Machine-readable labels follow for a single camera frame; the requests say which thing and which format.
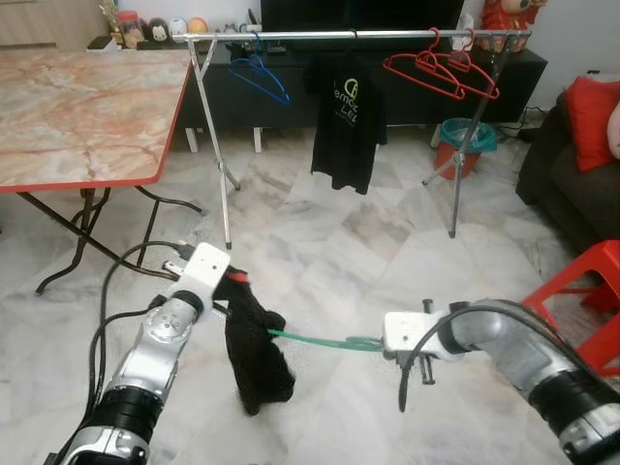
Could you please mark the black shirt red trim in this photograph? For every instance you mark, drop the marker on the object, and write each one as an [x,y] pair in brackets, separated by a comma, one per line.
[257,358]

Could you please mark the green plastic hanger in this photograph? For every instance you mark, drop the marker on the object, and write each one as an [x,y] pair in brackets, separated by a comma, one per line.
[354,342]

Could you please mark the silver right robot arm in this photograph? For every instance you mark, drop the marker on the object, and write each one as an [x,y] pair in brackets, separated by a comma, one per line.
[523,349]

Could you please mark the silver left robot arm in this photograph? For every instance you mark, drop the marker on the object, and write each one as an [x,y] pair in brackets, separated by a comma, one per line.
[155,339]

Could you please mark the blue plastic hanger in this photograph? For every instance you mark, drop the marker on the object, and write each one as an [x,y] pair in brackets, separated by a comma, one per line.
[257,55]

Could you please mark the red plastic hanger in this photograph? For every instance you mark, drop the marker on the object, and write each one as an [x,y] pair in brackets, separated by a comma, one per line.
[433,48]
[468,50]

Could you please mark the red plastic stool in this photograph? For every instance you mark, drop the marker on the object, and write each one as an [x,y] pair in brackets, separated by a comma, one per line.
[596,358]

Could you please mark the black T-shirt green print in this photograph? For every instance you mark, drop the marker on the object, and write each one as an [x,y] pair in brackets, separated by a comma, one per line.
[347,145]

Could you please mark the red bin teal liner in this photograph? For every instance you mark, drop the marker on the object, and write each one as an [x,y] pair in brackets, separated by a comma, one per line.
[455,160]

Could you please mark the dark grey sofa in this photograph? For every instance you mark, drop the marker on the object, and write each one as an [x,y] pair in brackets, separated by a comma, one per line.
[572,203]

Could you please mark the marble folding table red edge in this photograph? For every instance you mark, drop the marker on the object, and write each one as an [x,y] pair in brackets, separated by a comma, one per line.
[77,111]

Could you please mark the orange round figurine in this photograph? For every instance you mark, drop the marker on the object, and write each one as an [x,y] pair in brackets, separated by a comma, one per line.
[198,26]

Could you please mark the white round figurine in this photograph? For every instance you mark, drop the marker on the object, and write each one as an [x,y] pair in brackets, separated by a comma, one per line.
[178,27]

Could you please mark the dark round figurine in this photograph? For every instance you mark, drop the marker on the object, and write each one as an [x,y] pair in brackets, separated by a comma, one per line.
[158,29]

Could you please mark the red cushion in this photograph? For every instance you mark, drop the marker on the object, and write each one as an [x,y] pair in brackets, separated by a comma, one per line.
[589,121]

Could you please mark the red-lidded jar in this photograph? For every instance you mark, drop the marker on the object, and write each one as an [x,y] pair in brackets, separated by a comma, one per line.
[131,31]

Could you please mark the gold ornament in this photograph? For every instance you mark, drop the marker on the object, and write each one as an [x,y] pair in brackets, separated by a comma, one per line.
[111,24]

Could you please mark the black TV cabinet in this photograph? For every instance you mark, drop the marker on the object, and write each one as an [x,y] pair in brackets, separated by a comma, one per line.
[523,82]

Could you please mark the black television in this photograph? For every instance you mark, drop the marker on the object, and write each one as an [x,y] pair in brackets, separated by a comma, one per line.
[363,12]

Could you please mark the silver clothes rack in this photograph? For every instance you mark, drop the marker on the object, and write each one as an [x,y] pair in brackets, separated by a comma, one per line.
[407,33]

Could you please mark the beige wooden cabinet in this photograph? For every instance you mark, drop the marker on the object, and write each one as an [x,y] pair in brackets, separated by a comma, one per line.
[44,21]

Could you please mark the red doll figurine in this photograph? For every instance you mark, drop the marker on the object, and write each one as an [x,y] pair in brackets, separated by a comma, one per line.
[511,19]

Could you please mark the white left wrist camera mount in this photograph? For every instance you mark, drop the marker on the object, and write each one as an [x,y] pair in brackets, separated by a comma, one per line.
[203,271]

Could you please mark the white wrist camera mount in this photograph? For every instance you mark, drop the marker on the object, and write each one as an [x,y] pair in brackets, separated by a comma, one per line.
[412,331]
[203,271]

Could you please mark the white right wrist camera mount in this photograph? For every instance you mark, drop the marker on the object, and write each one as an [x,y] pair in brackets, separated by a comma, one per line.
[412,331]

